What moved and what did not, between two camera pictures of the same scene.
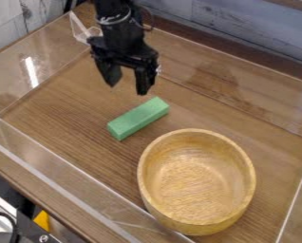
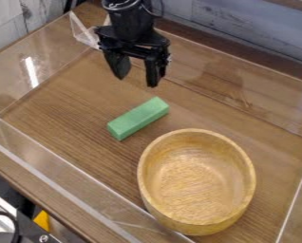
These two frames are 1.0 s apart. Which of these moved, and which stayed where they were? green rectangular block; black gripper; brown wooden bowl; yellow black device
Moved: black gripper
Stayed: brown wooden bowl; green rectangular block; yellow black device
